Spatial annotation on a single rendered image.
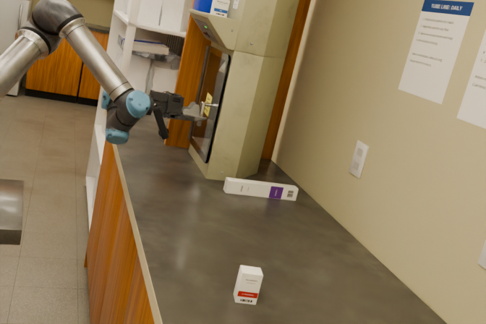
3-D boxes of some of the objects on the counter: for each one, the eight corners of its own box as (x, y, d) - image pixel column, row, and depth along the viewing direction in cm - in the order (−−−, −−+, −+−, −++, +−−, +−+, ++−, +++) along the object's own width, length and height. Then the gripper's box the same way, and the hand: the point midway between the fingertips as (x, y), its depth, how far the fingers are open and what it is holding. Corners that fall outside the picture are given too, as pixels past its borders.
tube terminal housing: (243, 158, 228) (286, -23, 210) (269, 186, 199) (321, -22, 181) (188, 151, 220) (228, -38, 202) (205, 178, 190) (254, -40, 172)
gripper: (152, 92, 176) (212, 103, 183) (148, 87, 185) (205, 97, 192) (147, 117, 177) (207, 126, 185) (144, 111, 187) (201, 120, 194)
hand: (202, 118), depth 189 cm, fingers closed, pressing on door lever
